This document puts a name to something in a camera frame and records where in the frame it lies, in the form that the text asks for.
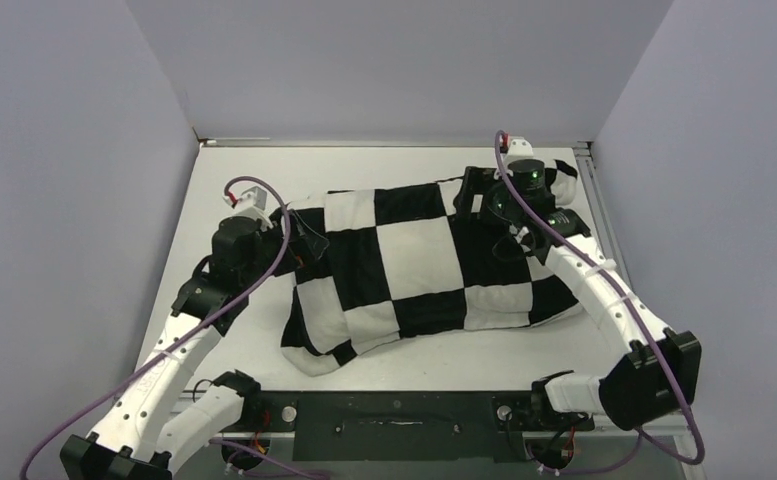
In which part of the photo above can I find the black and white checkered pillowcase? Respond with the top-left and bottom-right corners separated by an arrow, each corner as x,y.
280,177 -> 581,376

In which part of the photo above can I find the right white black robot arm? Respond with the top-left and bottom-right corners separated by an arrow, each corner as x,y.
454,159 -> 702,430

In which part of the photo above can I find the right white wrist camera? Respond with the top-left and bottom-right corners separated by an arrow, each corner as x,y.
499,134 -> 535,165

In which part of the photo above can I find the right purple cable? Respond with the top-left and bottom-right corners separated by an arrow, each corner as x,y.
493,129 -> 706,477

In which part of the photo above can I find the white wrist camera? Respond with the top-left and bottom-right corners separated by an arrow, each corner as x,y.
222,186 -> 268,220
499,134 -> 535,165

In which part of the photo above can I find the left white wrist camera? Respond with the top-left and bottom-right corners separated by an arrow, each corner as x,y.
222,186 -> 268,220

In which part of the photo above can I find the purple cable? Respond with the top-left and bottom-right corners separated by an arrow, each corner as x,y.
493,129 -> 706,477
18,176 -> 330,480

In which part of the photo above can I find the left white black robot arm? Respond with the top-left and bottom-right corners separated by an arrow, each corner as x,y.
60,209 -> 328,479

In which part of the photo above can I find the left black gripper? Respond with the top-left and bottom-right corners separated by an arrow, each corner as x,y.
240,210 -> 327,288

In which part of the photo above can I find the aluminium frame rail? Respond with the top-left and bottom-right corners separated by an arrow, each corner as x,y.
139,141 -> 703,479

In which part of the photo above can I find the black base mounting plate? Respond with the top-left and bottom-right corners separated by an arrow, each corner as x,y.
235,391 -> 595,463

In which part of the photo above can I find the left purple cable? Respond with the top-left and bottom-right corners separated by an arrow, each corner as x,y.
18,176 -> 330,480

